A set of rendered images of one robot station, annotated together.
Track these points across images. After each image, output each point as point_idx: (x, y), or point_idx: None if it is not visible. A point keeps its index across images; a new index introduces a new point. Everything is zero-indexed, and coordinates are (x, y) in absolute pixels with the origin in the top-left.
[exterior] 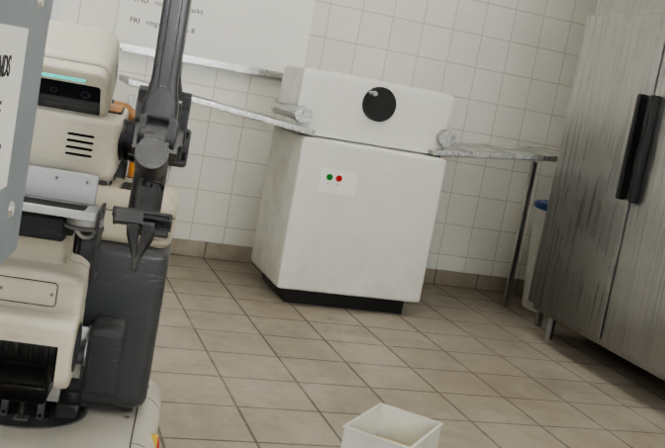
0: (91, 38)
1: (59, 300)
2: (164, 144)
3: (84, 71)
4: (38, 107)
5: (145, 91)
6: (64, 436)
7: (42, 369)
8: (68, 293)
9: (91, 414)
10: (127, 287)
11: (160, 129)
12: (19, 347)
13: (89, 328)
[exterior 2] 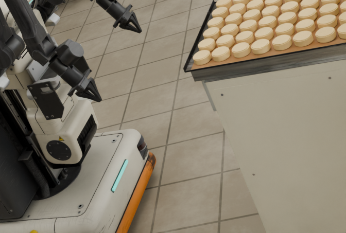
0: None
1: (73, 99)
2: None
3: None
4: (19, 30)
5: None
6: (91, 156)
7: (96, 125)
8: (73, 93)
9: None
10: None
11: None
12: (85, 127)
13: None
